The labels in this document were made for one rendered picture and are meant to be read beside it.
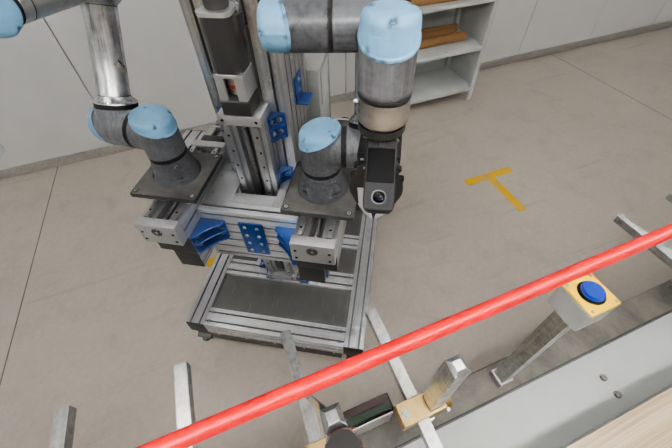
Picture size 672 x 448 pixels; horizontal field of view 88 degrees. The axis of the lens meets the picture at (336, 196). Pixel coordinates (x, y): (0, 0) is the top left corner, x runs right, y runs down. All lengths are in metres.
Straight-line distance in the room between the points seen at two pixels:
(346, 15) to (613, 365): 1.33
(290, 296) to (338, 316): 0.26
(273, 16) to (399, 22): 0.19
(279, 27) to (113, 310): 2.05
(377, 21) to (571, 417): 1.23
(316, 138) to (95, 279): 1.93
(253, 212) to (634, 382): 1.31
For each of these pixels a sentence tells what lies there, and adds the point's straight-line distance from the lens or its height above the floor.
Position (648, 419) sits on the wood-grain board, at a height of 0.90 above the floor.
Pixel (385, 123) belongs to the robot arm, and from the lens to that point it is 0.49.
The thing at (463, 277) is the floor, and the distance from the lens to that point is 2.20.
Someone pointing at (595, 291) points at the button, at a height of 1.23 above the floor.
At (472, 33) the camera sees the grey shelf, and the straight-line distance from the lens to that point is 3.55.
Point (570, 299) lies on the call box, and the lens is 0.80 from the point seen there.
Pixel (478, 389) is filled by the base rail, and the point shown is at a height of 0.70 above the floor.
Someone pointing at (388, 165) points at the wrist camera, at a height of 1.48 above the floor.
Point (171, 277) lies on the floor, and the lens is 2.34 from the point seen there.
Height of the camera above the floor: 1.82
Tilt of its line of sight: 47 degrees down
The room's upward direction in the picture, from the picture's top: 2 degrees counter-clockwise
